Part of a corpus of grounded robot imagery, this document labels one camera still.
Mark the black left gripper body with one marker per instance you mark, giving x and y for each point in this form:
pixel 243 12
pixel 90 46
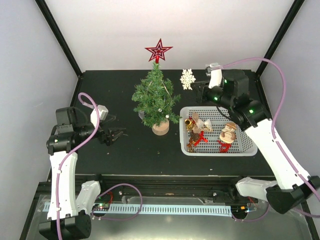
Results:
pixel 103 138

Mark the burlap bow with berries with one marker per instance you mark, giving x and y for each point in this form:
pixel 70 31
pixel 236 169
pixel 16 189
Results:
pixel 195 117

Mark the black frame post back left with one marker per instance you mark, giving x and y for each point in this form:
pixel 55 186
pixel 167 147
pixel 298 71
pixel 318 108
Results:
pixel 48 16

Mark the red star ornament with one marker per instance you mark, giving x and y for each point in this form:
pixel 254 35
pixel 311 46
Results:
pixel 158 51

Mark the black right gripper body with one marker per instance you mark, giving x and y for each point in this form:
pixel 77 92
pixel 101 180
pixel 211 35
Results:
pixel 203 97

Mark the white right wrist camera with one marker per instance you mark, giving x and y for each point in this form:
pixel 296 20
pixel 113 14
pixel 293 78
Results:
pixel 214 71

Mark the white snowflake ornament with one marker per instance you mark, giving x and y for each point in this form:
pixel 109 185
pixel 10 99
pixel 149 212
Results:
pixel 187 78

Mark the black frame post back right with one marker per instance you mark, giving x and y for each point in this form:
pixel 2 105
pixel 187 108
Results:
pixel 284 27

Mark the white perforated plastic basket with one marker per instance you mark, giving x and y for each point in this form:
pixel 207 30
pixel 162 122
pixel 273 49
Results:
pixel 242 146

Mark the clear plastic battery box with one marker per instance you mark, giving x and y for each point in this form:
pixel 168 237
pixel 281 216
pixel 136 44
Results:
pixel 141 114

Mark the white slotted cable duct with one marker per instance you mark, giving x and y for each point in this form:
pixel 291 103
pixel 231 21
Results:
pixel 163 209

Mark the brown pine cone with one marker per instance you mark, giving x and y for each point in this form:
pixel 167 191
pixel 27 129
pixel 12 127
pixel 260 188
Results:
pixel 193 137

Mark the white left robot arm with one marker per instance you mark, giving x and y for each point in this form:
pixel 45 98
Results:
pixel 68 216

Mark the black frame post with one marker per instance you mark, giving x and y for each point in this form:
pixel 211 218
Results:
pixel 48 16
pixel 284 27

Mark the silver mesh ribbon bow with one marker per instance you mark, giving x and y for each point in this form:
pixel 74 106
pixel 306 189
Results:
pixel 204 124

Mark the gold christmas word ornament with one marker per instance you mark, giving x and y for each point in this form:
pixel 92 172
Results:
pixel 205 129

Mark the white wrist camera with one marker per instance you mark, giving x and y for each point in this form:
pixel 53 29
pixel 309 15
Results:
pixel 98 115
pixel 214 71

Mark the small green christmas tree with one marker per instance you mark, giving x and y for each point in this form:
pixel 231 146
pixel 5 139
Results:
pixel 155 96

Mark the gold bell ornament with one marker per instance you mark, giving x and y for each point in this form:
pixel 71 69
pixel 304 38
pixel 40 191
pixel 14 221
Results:
pixel 189 124

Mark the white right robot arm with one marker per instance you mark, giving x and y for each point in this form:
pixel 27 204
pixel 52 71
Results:
pixel 292 184

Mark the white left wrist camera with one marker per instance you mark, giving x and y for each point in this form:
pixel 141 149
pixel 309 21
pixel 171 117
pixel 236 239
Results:
pixel 98 115

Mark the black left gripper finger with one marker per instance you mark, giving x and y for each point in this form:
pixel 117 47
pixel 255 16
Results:
pixel 115 135
pixel 117 130

